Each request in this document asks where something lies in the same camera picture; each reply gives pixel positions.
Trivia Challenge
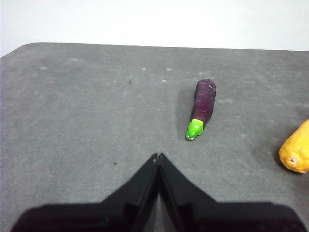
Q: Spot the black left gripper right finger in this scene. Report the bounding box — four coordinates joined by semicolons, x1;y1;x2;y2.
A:
158;152;309;232

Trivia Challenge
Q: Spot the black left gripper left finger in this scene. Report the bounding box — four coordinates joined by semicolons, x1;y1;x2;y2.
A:
11;153;159;232

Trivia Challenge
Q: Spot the purple eggplant with green stem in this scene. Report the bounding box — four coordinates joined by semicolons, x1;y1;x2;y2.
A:
185;79;217;141

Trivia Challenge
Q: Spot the yellow corn cob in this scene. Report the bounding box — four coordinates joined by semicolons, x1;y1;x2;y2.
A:
279;118;309;174

